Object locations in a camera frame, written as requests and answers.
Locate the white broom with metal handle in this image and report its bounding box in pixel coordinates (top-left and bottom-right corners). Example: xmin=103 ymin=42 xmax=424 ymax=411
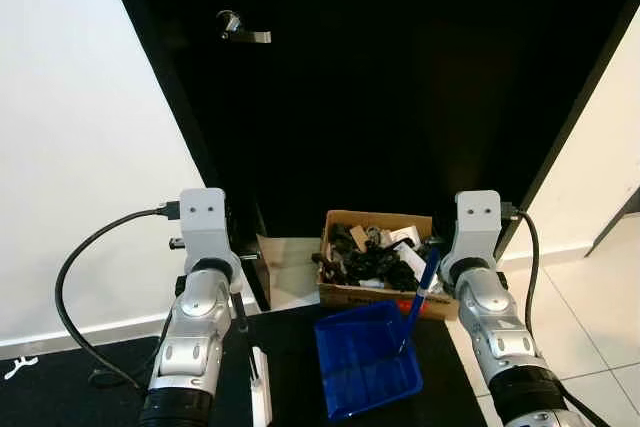
xmin=230 ymin=287 xmax=274 ymax=427

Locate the black floor mat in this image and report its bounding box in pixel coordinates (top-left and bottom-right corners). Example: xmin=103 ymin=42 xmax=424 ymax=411
xmin=0 ymin=302 xmax=491 ymax=427

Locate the black tangled clutter pile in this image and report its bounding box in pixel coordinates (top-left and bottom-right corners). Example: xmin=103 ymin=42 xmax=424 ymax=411
xmin=312 ymin=227 xmax=441 ymax=293

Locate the brown cardboard box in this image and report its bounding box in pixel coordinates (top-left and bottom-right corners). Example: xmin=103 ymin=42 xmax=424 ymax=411
xmin=317 ymin=209 xmax=461 ymax=322

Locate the black door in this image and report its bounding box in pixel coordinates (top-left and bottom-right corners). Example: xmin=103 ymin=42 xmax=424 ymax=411
xmin=100 ymin=0 xmax=640 ymax=310

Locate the small white plastic piece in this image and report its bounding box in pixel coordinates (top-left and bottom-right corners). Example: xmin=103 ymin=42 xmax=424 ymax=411
xmin=4 ymin=355 xmax=40 ymax=381

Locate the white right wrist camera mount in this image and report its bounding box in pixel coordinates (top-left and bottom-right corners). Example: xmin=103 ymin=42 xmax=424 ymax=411
xmin=452 ymin=190 xmax=504 ymax=273

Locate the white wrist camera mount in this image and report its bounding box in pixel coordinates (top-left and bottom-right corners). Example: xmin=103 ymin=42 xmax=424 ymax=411
xmin=452 ymin=190 xmax=504 ymax=273
xmin=179 ymin=187 xmax=242 ymax=283

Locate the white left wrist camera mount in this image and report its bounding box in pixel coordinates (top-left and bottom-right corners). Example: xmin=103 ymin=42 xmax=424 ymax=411
xmin=179 ymin=187 xmax=242 ymax=283

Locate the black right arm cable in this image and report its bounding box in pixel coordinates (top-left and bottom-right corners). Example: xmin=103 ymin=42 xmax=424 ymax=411
xmin=500 ymin=202 xmax=611 ymax=427

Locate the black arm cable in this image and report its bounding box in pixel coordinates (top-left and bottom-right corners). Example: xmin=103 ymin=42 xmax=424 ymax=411
xmin=500 ymin=202 xmax=611 ymax=427
xmin=54 ymin=202 xmax=183 ymax=390

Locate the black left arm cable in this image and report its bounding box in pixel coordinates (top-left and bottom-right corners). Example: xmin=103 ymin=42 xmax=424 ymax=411
xmin=54 ymin=202 xmax=183 ymax=390

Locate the silver door handle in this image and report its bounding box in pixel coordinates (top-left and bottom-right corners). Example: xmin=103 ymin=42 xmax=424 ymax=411
xmin=217 ymin=9 xmax=273 ymax=45

